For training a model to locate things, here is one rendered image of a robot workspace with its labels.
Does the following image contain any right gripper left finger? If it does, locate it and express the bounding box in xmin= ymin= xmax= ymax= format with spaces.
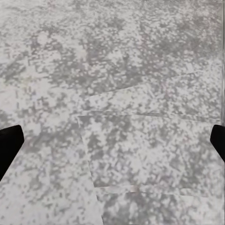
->
xmin=0 ymin=125 xmax=24 ymax=181

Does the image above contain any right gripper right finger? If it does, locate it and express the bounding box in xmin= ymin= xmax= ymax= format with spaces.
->
xmin=210 ymin=124 xmax=225 ymax=162

